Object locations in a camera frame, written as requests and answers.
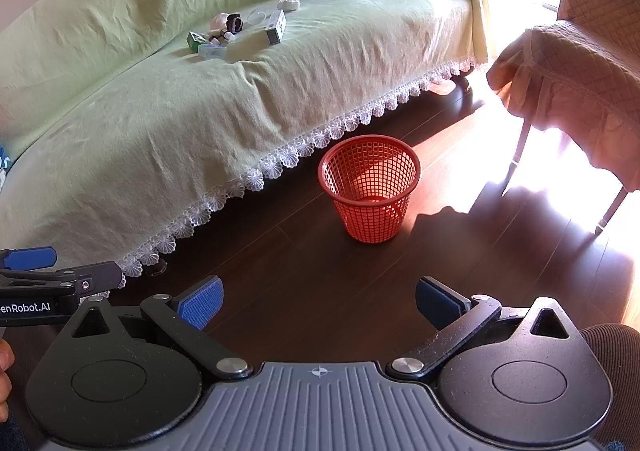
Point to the pink sock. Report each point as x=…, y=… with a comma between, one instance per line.
x=217, y=22

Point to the blue white cloth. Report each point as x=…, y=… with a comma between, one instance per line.
x=2, y=163

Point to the white crumpled cloth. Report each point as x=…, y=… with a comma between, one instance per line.
x=290, y=3

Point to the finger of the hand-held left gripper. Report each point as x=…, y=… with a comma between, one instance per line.
x=100, y=275
x=30, y=258

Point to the chair with pink quilted cover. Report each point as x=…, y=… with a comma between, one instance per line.
x=575, y=61

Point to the person's left hand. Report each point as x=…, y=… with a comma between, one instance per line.
x=4, y=356

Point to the clear plastic case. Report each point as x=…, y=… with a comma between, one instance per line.
x=211, y=51

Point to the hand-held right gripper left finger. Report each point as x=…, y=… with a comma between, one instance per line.
x=201, y=305

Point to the green carton box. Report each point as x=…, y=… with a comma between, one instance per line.
x=196, y=39

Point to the person's brown trouser leg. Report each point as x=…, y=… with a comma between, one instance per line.
x=612, y=366

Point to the dark purple scrunchie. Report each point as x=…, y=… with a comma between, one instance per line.
x=235, y=23

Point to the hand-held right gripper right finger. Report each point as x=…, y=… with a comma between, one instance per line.
x=434, y=303

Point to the red plastic mesh basket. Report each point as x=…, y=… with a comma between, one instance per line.
x=350, y=227

